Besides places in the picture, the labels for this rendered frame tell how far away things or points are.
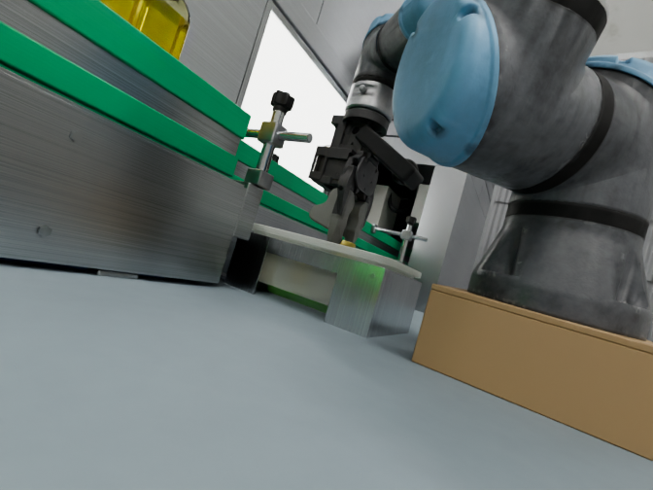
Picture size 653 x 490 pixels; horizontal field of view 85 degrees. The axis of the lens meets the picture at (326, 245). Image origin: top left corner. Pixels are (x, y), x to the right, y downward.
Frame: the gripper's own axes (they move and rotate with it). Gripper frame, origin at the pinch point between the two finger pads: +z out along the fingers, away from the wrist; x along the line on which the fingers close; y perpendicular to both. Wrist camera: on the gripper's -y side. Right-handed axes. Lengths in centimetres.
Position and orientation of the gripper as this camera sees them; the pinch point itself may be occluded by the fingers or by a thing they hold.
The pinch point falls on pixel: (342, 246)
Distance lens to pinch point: 53.4
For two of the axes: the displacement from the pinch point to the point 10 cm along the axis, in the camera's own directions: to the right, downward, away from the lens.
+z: -2.8, 9.6, -0.5
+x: -4.7, -1.8, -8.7
